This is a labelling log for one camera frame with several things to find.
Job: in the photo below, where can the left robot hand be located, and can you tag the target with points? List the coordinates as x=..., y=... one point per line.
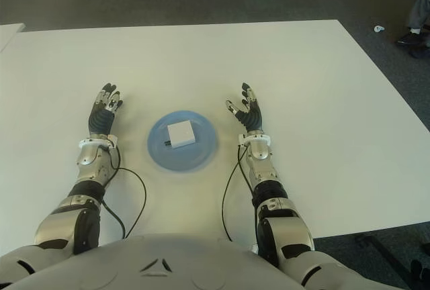
x=100, y=119

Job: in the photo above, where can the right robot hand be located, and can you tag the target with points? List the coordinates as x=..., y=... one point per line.
x=252, y=117

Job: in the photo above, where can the white charger cube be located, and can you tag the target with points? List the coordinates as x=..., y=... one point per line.
x=181, y=134

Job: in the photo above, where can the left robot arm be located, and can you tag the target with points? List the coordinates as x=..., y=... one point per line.
x=87, y=169

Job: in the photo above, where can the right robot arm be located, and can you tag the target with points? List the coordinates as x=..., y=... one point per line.
x=268, y=182

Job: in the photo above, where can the blue plastic plate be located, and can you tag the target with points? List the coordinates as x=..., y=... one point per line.
x=201, y=152

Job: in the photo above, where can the small white floor object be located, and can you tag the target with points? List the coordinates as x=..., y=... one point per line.
x=378, y=29

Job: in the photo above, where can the grey robot torso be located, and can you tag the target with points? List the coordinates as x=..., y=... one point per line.
x=168, y=263

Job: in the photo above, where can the dark shoe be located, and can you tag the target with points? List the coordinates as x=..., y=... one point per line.
x=410, y=39
x=420, y=52

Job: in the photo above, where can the person leg grey trousers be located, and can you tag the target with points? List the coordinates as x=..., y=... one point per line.
x=420, y=11

